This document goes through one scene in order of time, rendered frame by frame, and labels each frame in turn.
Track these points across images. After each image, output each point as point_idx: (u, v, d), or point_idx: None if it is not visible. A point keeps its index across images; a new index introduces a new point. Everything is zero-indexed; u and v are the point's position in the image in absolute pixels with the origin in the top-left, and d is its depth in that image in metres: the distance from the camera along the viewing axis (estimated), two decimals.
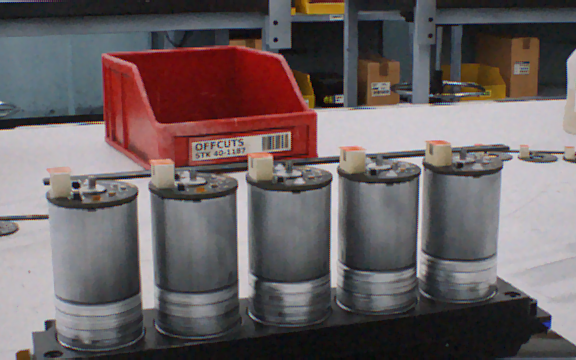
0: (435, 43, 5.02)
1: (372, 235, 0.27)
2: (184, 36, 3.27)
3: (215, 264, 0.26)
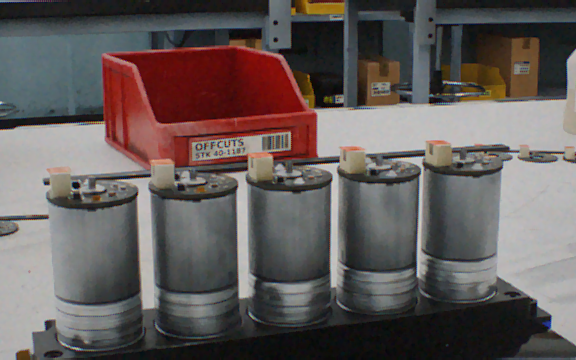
0: (435, 43, 5.02)
1: (372, 235, 0.27)
2: (184, 36, 3.27)
3: (215, 264, 0.26)
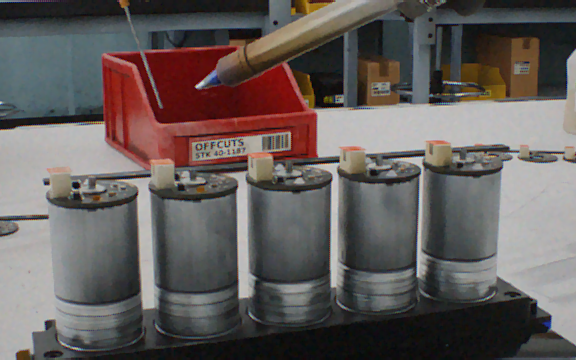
0: (435, 43, 5.02)
1: (372, 235, 0.27)
2: (184, 36, 3.27)
3: (215, 264, 0.26)
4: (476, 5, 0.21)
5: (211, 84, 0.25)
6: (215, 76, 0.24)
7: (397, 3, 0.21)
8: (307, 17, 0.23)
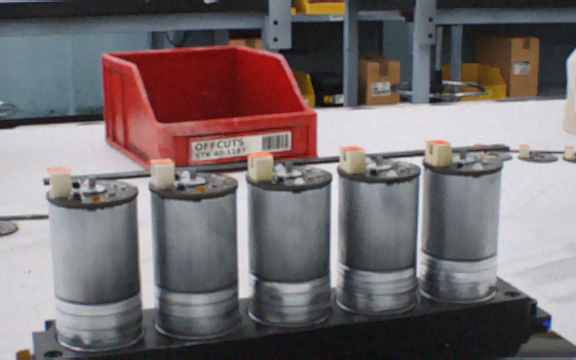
0: (435, 43, 5.02)
1: (372, 235, 0.27)
2: (184, 36, 3.27)
3: (215, 264, 0.26)
4: None
5: None
6: None
7: None
8: None
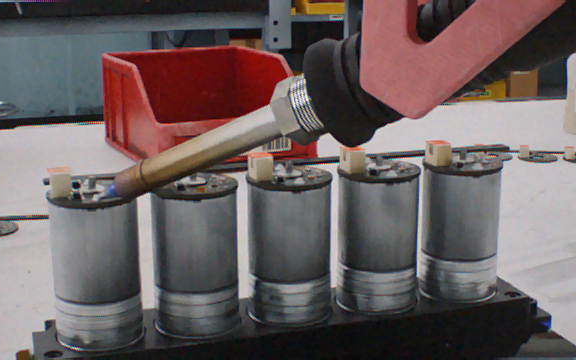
0: None
1: (372, 235, 0.27)
2: (184, 36, 3.27)
3: (215, 264, 0.26)
4: (364, 138, 0.21)
5: (110, 196, 0.24)
6: (113, 189, 0.24)
7: (285, 133, 0.21)
8: (200, 138, 0.23)
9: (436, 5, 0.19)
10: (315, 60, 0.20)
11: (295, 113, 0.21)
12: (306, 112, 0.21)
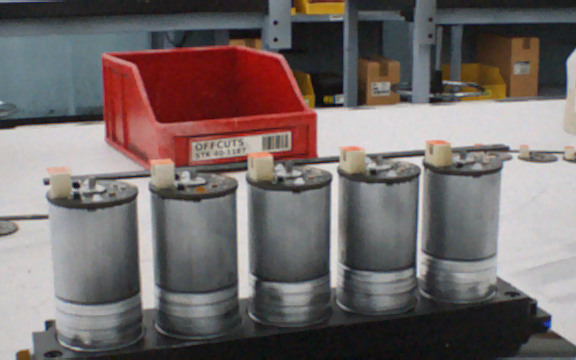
0: (435, 43, 5.02)
1: (372, 235, 0.27)
2: (184, 36, 3.27)
3: (215, 264, 0.26)
4: None
5: None
6: None
7: None
8: None
9: None
10: None
11: None
12: None
